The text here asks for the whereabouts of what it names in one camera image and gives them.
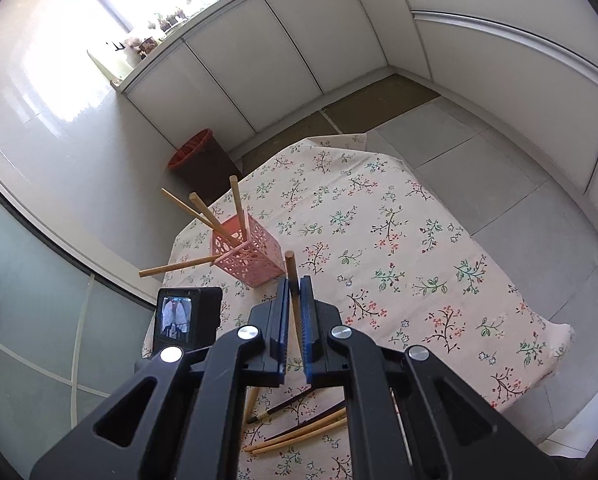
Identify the glass sliding door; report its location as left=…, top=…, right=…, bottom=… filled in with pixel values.
left=0, top=200, right=153, bottom=476

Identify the black action camera with screen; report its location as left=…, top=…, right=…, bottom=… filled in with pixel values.
left=153, top=287, right=223, bottom=354

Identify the brown floor mat right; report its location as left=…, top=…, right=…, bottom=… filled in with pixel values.
left=324, top=75, right=439, bottom=133

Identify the brown floor mat left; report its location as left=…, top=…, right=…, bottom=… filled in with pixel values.
left=241, top=112, right=337, bottom=176

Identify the floral tablecloth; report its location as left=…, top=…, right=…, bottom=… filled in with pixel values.
left=162, top=134, right=574, bottom=479

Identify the red-rimmed dark trash bin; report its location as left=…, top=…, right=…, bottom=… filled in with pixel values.
left=168, top=128, right=243, bottom=204

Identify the pink perforated utensil holder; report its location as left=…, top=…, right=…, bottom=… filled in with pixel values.
left=210, top=214, right=285, bottom=288

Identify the brown floor mat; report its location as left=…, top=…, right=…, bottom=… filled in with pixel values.
left=324, top=75, right=439, bottom=133
left=241, top=112, right=337, bottom=176

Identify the countertop clutter by window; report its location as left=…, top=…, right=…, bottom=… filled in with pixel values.
left=88, top=0, right=331, bottom=66

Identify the black chopstick on table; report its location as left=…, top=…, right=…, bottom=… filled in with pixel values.
left=245, top=387, right=320, bottom=425

